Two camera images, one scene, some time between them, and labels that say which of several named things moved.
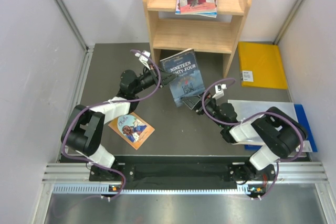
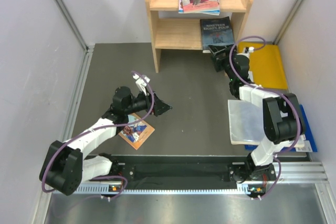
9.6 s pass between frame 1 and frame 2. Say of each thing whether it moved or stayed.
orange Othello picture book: stayed
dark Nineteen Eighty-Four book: moved
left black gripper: moved
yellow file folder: stayed
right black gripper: moved
